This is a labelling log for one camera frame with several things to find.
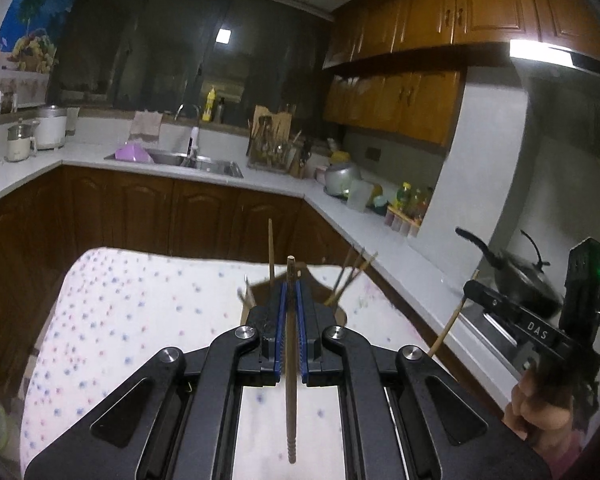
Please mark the chrome faucet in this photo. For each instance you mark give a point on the chrome faucet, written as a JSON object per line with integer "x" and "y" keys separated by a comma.
{"x": 190, "y": 112}

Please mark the steel gas stove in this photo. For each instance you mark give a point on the steel gas stove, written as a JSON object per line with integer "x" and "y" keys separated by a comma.
{"x": 500, "y": 340}

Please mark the fruit wall poster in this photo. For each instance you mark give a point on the fruit wall poster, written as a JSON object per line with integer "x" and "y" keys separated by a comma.
{"x": 30, "y": 35}

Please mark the dark wooden chopstick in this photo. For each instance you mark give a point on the dark wooden chopstick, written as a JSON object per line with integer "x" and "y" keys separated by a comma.
{"x": 292, "y": 410}

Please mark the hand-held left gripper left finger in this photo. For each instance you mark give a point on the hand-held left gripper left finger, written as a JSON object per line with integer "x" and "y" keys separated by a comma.
{"x": 280, "y": 340}

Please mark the beige dish towel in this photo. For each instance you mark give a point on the beige dish towel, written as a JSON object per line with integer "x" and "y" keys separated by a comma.
{"x": 146, "y": 127}

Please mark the person's right hand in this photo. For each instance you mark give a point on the person's right hand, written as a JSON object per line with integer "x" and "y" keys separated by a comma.
{"x": 535, "y": 412}

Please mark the brown lower kitchen cabinets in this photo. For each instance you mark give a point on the brown lower kitchen cabinets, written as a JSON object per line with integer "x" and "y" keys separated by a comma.
{"x": 130, "y": 210}

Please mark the dark kitchen window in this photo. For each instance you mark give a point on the dark kitchen window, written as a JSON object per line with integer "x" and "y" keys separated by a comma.
{"x": 155, "y": 45}

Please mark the black wok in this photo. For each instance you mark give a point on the black wok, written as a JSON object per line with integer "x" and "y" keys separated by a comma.
{"x": 520, "y": 280}

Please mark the seasoning bottle rack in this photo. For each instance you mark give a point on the seasoning bottle rack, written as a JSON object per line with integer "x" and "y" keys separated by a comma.
{"x": 407, "y": 210}

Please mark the dark bottle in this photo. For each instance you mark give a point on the dark bottle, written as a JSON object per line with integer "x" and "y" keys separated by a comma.
{"x": 220, "y": 110}

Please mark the white kitchen countertop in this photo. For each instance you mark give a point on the white kitchen countertop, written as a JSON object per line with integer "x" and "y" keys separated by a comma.
{"x": 290, "y": 185}

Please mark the brown chopstick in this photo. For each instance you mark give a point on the brown chopstick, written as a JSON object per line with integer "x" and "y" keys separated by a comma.
{"x": 344, "y": 270}
{"x": 352, "y": 270}
{"x": 362, "y": 267}

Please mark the countertop utensil rack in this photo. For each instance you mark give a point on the countertop utensil rack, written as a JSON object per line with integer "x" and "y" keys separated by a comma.
{"x": 272, "y": 140}

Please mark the brown kitchen cabinets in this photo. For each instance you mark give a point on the brown kitchen cabinets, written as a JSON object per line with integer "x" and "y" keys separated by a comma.
{"x": 130, "y": 210}
{"x": 430, "y": 35}

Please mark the wooden utensil holder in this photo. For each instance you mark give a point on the wooden utensil holder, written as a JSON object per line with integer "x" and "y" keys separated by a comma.
{"x": 319, "y": 292}

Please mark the wall power outlet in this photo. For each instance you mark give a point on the wall power outlet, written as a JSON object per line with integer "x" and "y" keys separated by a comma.
{"x": 373, "y": 153}

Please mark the light wooden chopstick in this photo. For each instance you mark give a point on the light wooden chopstick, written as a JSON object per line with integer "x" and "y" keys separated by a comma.
{"x": 270, "y": 250}
{"x": 450, "y": 322}

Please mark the brown upper kitchen cabinets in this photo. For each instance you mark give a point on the brown upper kitchen cabinets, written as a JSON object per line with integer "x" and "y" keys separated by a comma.
{"x": 430, "y": 35}

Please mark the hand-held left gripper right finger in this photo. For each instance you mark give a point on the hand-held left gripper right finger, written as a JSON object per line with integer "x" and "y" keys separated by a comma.
{"x": 302, "y": 340}

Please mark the steel range hood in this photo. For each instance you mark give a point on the steel range hood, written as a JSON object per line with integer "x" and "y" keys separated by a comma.
{"x": 565, "y": 55}

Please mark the pink plastic basin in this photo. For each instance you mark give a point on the pink plastic basin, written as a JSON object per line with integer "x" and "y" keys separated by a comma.
{"x": 132, "y": 154}

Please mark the yellow dish soap bottle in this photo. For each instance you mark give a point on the yellow dish soap bottle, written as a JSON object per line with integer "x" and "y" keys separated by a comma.
{"x": 208, "y": 105}

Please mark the white electric cooker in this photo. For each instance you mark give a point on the white electric cooker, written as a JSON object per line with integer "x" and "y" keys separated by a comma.
{"x": 50, "y": 127}

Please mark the steel kitchen sink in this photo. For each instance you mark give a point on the steel kitchen sink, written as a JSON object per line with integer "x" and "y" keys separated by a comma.
{"x": 200, "y": 162}

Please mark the grey metal pot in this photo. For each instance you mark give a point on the grey metal pot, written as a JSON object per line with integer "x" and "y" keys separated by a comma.
{"x": 341, "y": 177}

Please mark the translucent plastic container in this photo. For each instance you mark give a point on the translucent plastic container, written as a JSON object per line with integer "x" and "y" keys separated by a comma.
{"x": 360, "y": 196}

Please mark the white floral tablecloth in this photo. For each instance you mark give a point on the white floral tablecloth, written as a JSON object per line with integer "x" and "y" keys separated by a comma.
{"x": 130, "y": 320}

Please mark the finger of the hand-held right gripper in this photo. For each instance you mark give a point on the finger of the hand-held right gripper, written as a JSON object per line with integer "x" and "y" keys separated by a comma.
{"x": 487, "y": 299}

